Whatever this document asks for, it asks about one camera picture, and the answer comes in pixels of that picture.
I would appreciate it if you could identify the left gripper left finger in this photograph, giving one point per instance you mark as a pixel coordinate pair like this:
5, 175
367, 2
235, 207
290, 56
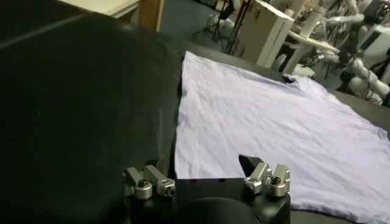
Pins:
143, 190

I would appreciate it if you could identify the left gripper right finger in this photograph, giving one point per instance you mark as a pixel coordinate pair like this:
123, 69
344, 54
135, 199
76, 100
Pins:
257, 176

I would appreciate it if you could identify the light purple t-shirt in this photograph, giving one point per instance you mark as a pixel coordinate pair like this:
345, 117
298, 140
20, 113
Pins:
259, 121

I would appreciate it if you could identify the black table cover cloth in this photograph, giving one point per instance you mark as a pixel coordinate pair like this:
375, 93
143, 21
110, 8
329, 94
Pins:
76, 106

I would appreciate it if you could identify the tall white cardboard box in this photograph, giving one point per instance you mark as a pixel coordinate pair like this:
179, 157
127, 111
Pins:
262, 33

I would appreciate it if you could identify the small white standing desk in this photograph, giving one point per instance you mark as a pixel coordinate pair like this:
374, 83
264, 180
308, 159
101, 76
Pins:
307, 41

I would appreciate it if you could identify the white humanoid robot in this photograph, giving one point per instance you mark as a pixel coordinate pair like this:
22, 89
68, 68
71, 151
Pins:
365, 73

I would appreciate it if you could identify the black tripod stand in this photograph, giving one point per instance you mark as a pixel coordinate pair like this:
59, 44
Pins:
225, 21

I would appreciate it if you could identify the cream white desk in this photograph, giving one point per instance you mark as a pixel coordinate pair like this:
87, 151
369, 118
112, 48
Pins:
103, 5

